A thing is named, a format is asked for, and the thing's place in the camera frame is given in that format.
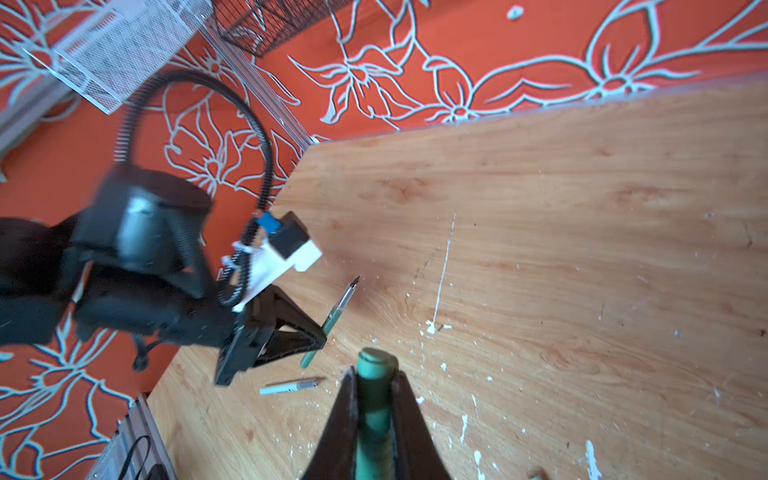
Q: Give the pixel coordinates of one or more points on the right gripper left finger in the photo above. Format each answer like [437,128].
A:
[336,451]

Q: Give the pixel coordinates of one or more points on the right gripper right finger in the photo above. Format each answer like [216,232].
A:
[414,452]

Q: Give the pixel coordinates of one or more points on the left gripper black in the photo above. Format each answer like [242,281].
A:
[269,328]

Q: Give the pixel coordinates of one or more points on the dark green pen cap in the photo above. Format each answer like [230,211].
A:
[375,372]

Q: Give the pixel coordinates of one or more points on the dark green pen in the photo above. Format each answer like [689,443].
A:
[332,318]

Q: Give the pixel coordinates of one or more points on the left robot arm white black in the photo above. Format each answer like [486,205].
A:
[132,262]

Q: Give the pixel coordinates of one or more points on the white mesh basket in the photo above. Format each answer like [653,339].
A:
[111,50]

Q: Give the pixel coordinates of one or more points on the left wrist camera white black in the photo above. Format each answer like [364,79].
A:
[277,246]

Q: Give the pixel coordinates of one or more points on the black wire basket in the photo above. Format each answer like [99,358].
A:
[259,26]

